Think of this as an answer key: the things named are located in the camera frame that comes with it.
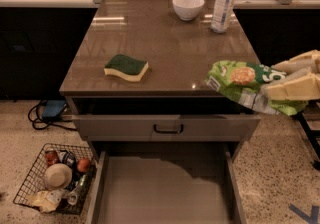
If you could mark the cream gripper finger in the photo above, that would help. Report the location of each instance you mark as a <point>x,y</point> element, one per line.
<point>310,59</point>
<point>302,85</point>

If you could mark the green rice chip bag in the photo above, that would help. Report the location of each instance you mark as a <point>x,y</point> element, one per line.
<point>241,82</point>

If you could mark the grey drawer cabinet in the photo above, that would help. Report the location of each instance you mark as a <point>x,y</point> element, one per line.
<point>179,54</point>

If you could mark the grey top drawer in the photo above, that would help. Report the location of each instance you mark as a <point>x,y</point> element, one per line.
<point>132,119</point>

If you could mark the dark blue snack bag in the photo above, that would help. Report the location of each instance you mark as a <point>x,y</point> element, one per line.
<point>67,158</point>

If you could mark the crumpled yellow snack bag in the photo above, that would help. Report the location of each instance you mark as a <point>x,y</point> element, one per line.
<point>47,201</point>

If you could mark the clear plastic water bottle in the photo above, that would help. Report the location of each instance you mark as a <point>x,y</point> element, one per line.
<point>221,15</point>

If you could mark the white ceramic bowl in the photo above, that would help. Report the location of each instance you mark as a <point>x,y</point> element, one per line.
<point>188,10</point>

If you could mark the green and yellow sponge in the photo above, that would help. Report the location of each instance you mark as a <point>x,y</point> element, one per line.
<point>126,67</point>

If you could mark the red apple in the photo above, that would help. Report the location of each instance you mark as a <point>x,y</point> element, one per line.
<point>83,165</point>

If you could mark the blue power box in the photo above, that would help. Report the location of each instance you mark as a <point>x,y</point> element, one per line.
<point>53,109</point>

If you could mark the small glass bottle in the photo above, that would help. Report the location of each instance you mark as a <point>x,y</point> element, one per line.
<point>74,195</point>

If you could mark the red can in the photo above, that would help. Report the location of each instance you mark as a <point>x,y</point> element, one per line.
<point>51,157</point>

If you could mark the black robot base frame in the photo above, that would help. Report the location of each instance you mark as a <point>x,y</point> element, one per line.
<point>311,113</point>

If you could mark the black drawer handle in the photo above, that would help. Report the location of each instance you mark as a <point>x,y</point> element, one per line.
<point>172,131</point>

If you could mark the black wire basket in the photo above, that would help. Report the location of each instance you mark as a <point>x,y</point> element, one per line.
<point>34,183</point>

